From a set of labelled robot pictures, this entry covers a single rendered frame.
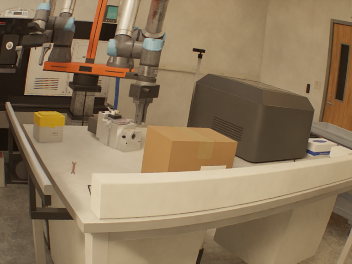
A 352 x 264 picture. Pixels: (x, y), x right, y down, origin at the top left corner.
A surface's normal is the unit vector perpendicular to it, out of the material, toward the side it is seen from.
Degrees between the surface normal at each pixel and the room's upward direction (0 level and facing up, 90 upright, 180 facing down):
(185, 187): 90
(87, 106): 90
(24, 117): 90
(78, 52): 90
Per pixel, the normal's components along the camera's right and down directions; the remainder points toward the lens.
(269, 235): -0.83, -0.03
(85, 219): 0.16, -0.97
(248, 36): 0.54, 0.25
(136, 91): -0.51, 0.09
